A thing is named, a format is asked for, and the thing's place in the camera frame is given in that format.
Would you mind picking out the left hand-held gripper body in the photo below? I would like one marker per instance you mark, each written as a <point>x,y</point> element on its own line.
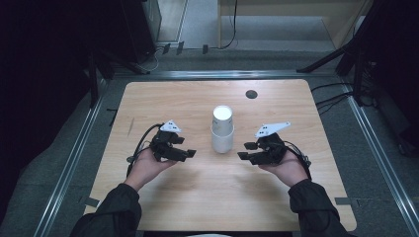
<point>163,144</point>

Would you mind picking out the stack of white paper cups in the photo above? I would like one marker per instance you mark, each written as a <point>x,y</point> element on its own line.
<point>222,135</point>

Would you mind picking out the black round table grommet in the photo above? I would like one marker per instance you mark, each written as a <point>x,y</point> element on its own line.
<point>251,94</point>

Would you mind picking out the aluminium floor rail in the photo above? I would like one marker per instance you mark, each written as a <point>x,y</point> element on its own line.
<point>378,148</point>
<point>224,74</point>
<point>70,164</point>

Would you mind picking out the light wooden furniture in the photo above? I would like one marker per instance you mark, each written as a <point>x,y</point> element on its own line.
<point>339,29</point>

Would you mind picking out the black tripod stand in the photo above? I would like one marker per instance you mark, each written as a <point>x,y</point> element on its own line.
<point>357,49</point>

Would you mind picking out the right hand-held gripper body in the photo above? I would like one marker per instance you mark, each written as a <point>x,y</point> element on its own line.
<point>273,148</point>

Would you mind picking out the grey tape strip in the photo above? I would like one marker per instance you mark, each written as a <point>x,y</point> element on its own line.
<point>343,201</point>
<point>93,201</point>

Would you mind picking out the person's left hand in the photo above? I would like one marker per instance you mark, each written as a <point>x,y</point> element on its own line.
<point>145,168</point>

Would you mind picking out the person's right hand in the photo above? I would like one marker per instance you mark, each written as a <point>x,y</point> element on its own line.
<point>290,171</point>

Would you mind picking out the black tape strip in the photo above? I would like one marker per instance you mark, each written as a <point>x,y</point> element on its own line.
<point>113,117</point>

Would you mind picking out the black cabinet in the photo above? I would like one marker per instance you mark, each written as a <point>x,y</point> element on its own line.
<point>140,29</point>

